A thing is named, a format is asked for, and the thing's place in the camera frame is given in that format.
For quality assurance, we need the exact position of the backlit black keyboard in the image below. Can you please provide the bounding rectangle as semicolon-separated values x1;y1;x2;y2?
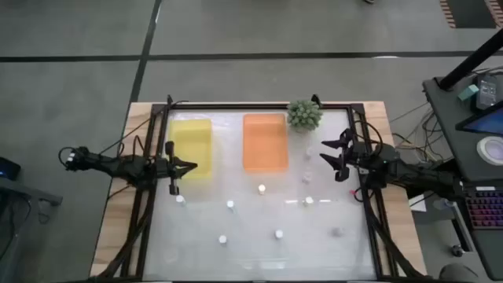
463;186;503;231

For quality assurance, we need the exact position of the orange translucent plastic bin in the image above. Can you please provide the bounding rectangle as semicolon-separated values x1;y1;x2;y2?
242;112;290;173

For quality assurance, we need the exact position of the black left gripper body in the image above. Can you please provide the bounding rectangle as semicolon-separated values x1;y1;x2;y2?
155;140;181;197

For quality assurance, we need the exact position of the dark mat with striped edge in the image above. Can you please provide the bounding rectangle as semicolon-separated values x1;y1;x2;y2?
439;0;503;29

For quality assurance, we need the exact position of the green potted succulent plant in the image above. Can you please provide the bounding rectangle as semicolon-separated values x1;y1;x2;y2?
285;98;324;133

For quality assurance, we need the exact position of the tangled cable bundle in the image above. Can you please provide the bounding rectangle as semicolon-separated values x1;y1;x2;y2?
388;101;445;164

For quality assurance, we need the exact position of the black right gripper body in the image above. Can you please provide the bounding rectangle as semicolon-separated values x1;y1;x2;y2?
344;138;371;177

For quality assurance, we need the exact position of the black device with blue light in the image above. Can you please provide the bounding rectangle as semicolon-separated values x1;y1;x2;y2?
0;156;21;182

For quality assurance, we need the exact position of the laptop with blue screen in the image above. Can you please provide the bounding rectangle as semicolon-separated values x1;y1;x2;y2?
454;102;503;138

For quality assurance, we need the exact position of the small teal box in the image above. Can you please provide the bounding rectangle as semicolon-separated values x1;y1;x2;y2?
457;83;479;102

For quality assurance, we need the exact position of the yellow translucent plastic bin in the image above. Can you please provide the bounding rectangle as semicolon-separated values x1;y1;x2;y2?
167;117;214;180

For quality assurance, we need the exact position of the white paper sheet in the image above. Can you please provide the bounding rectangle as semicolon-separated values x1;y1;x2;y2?
407;192;428;213

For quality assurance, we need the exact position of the clear plastic object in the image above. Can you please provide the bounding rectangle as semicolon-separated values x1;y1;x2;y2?
431;195;459;211

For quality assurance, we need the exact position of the black slanted pole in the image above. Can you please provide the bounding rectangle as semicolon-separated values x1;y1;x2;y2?
438;29;503;90

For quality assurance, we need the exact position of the black metal table frame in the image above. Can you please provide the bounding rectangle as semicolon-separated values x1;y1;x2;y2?
119;94;425;282

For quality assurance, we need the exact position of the dark grey side desk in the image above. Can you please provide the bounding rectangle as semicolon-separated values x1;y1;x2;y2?
422;66;503;282

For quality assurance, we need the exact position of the grey metal stand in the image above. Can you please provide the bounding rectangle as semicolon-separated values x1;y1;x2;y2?
0;176;64;272

